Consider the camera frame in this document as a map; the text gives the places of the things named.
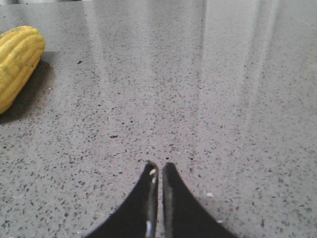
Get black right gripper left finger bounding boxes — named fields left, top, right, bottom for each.
left=87, top=161, right=159, bottom=238

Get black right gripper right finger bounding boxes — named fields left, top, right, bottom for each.
left=162, top=163, right=236, bottom=238

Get yellow corn cob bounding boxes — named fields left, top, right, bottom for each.
left=0, top=25, right=46, bottom=113

